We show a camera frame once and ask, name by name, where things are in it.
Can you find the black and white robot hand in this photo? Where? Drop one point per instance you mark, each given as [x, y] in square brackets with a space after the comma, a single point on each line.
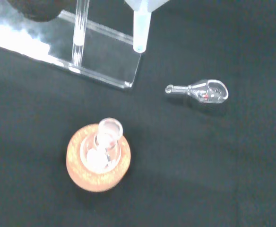
[37, 9]

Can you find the small round-bottom glass flask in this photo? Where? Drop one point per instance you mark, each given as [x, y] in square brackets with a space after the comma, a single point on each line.
[108, 132]

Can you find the black bench cloth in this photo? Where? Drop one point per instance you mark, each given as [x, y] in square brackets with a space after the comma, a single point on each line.
[199, 165]

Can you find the clear acrylic funnel stand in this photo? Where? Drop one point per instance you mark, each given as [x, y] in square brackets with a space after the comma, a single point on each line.
[97, 59]

